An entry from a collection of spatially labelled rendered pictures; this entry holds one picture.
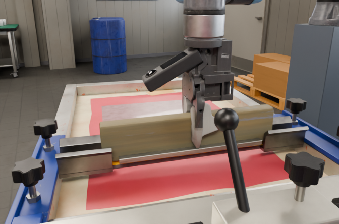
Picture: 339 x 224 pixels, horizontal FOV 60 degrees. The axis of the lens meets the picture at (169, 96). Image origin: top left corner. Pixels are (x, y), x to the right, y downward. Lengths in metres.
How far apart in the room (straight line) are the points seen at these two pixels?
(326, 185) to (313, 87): 0.83
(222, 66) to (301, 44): 0.76
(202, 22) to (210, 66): 0.09
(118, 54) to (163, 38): 2.16
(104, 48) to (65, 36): 1.08
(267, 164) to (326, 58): 0.65
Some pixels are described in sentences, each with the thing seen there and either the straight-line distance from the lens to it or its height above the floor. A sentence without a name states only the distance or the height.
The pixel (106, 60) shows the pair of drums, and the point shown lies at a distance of 5.61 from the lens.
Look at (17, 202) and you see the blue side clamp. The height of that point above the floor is 1.01.
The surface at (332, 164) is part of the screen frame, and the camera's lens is 0.66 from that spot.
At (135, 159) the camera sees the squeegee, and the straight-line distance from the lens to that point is 0.57.
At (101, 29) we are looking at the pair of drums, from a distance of 5.55.
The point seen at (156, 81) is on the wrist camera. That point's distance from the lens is 0.53.
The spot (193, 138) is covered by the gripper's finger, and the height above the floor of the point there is 1.03.
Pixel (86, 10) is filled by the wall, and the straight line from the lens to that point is 6.97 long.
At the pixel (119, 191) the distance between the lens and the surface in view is 0.56.
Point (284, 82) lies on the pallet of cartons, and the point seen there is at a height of 0.35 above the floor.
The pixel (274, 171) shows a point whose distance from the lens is 0.65.
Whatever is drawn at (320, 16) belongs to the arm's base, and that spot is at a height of 1.23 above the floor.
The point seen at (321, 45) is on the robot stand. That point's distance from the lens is 1.24.
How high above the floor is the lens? 1.28
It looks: 18 degrees down
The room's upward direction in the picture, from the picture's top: straight up
